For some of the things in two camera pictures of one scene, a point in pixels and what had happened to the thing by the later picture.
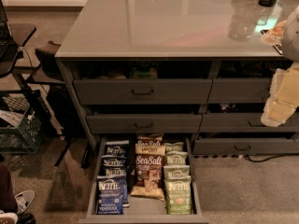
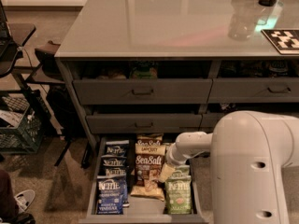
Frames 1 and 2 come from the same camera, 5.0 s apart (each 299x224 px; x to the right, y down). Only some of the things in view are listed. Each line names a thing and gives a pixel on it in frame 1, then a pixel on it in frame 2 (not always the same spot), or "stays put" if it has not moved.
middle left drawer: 144,123 stays put
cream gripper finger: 275,35 -> 166,172
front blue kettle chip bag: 110,194 stays put
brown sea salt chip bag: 149,176 stays put
